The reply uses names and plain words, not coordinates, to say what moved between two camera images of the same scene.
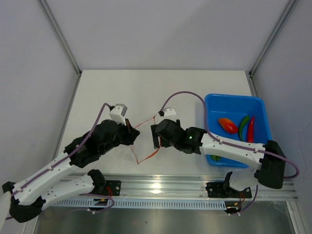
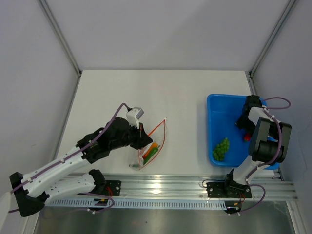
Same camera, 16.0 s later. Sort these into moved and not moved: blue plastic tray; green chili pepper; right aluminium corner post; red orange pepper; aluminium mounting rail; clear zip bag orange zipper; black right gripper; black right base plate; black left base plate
Moved: clear zip bag orange zipper; black right gripper; green chili pepper; red orange pepper
Not moved: aluminium mounting rail; right aluminium corner post; black left base plate; black right base plate; blue plastic tray
